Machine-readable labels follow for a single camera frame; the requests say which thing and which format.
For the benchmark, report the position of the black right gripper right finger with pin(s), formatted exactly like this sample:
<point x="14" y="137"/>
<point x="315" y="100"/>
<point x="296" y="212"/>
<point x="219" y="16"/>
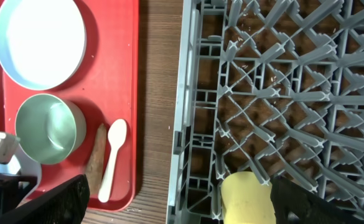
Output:
<point x="294" y="204"/>

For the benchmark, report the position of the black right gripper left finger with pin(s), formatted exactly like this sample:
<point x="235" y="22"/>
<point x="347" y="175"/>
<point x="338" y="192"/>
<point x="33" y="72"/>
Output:
<point x="66" y="203"/>

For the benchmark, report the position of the yellow plastic cup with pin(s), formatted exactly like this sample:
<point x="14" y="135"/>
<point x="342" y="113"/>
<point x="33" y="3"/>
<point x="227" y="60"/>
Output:
<point x="245" y="200"/>

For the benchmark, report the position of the green bowl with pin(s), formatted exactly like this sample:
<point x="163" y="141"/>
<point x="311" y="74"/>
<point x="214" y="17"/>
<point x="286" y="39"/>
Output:
<point x="49" y="128"/>

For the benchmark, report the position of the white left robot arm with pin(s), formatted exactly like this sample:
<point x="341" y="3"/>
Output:
<point x="20" y="175"/>

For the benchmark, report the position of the grey dishwasher rack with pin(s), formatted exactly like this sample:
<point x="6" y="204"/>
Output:
<point x="270" y="87"/>

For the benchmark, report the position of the white plastic spoon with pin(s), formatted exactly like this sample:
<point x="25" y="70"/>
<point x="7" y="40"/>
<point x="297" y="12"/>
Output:
<point x="116" y="136"/>

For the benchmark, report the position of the red serving tray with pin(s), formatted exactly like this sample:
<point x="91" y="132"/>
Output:
<point x="105" y="88"/>

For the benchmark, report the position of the large light blue plate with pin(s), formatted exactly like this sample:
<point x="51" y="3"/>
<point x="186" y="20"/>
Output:
<point x="42" y="43"/>

